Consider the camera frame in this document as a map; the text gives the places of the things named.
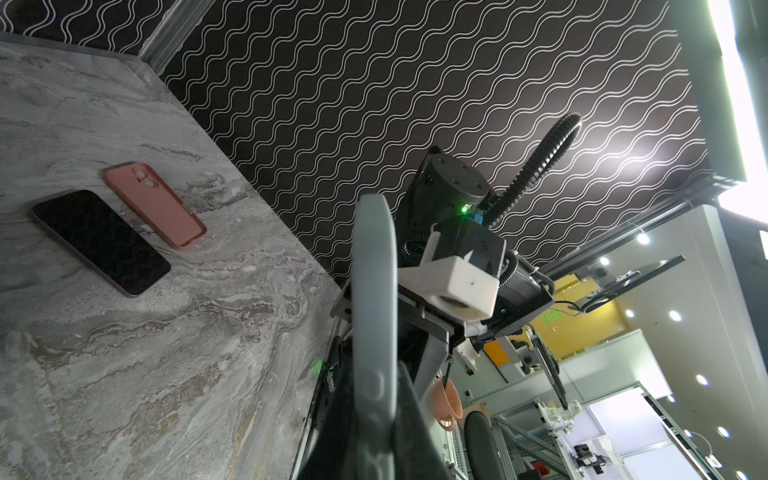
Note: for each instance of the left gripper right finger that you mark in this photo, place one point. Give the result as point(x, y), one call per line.
point(414, 453)

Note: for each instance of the black smartphone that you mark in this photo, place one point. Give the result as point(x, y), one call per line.
point(88, 227)

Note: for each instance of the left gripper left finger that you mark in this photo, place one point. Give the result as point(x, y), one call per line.
point(334, 455)

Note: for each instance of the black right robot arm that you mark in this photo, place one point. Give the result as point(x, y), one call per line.
point(453, 198)

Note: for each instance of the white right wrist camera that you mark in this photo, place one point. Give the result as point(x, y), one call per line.
point(462, 285)

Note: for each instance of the pink phone case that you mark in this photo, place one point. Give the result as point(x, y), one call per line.
point(156, 203)

